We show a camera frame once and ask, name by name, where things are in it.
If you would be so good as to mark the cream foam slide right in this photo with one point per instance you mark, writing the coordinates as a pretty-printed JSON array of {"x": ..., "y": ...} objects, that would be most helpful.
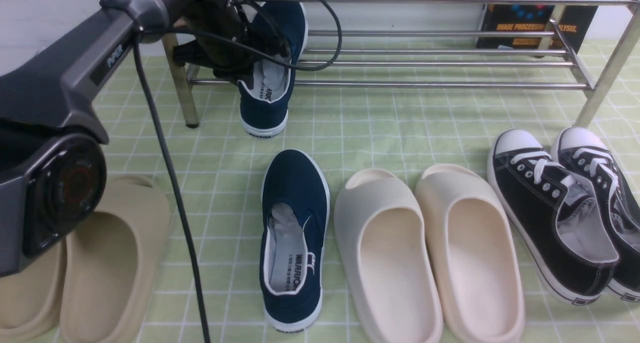
[{"x": 472, "y": 255}]

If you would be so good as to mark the cream foam slide left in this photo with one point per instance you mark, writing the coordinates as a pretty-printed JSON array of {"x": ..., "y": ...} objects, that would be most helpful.
[{"x": 380, "y": 232}]

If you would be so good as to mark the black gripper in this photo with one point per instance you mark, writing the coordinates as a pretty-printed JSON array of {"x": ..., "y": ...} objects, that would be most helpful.
[{"x": 240, "y": 32}]

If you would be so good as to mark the cream foam slide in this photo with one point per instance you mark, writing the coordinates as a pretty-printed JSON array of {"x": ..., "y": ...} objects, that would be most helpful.
[
  {"x": 380, "y": 232},
  {"x": 472, "y": 255}
]

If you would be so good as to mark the tan foam slide right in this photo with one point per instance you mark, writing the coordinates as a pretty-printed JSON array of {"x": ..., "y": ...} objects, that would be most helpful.
[{"x": 113, "y": 258}]

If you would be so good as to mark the black canvas sneaker right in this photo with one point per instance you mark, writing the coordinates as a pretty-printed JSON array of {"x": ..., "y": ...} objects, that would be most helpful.
[{"x": 582, "y": 152}]

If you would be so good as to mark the black canvas sneaker left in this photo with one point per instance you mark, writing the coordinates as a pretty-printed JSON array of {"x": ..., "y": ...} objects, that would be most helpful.
[{"x": 557, "y": 215}]

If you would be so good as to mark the tan foam slide left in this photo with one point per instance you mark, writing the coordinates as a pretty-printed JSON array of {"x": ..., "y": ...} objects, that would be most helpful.
[{"x": 30, "y": 301}]

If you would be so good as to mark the tan foam slide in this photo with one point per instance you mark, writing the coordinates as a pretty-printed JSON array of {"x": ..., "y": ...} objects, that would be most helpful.
[
  {"x": 113, "y": 258},
  {"x": 30, "y": 301}
]

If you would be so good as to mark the black canvas sneaker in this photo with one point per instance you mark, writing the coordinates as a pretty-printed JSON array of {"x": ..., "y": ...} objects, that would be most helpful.
[
  {"x": 582, "y": 152},
  {"x": 557, "y": 215}
]

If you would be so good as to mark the navy canvas shoe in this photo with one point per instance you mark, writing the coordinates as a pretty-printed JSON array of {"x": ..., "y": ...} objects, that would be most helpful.
[
  {"x": 295, "y": 201},
  {"x": 265, "y": 95}
]

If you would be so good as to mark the silver metal shoe rack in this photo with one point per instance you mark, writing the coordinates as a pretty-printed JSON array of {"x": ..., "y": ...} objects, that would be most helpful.
[{"x": 553, "y": 51}]

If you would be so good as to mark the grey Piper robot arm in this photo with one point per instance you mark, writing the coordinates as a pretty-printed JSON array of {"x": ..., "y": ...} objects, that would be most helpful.
[{"x": 53, "y": 170}]

